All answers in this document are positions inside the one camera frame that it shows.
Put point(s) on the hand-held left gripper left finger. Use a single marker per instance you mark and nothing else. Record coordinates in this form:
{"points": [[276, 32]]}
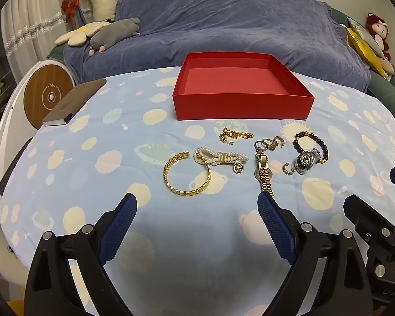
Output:
{"points": [[118, 227]]}

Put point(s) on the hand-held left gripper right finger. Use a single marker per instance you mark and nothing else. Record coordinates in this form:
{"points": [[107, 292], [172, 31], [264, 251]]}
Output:
{"points": [[276, 230]]}

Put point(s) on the gold wristwatch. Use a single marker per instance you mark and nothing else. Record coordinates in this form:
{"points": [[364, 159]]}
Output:
{"points": [[263, 171]]}

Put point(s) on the silver wristwatch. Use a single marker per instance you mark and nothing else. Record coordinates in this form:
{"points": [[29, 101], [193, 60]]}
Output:
{"points": [[304, 162]]}

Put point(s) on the gold bangle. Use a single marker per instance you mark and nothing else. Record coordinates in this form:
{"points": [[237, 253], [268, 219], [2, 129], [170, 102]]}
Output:
{"points": [[184, 192]]}

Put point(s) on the red cardboard box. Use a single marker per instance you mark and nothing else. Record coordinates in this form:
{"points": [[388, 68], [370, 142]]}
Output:
{"points": [[240, 85]]}

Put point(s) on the blue planet print tablecloth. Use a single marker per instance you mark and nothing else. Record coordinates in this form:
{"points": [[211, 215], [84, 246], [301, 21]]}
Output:
{"points": [[95, 171]]}

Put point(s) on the green sofa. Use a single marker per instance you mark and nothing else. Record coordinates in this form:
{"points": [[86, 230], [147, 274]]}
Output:
{"points": [[388, 89]]}

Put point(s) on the yellow cushion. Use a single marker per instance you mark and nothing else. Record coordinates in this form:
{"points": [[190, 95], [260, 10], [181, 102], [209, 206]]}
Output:
{"points": [[362, 47]]}

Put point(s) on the red monkey plush toy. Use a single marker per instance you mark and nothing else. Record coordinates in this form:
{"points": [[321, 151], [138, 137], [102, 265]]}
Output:
{"points": [[378, 28]]}

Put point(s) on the silver cushion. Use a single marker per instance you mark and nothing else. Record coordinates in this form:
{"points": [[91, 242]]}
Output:
{"points": [[362, 31]]}

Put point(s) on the white machine with wooden disc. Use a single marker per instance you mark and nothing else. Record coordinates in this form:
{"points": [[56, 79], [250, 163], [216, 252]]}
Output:
{"points": [[42, 95]]}

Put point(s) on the grey plush toy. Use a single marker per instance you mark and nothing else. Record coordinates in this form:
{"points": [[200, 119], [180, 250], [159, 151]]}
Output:
{"points": [[115, 33]]}

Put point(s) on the flower plush toy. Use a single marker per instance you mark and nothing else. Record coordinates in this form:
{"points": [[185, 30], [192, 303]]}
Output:
{"points": [[79, 33]]}

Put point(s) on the blue sofa blanket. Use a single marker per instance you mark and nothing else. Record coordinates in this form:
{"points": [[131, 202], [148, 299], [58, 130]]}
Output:
{"points": [[217, 19]]}

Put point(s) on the white curtain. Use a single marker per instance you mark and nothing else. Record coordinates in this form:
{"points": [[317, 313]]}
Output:
{"points": [[33, 23]]}

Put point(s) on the red ribbon bow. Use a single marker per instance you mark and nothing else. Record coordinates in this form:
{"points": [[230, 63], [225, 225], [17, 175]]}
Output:
{"points": [[69, 8]]}

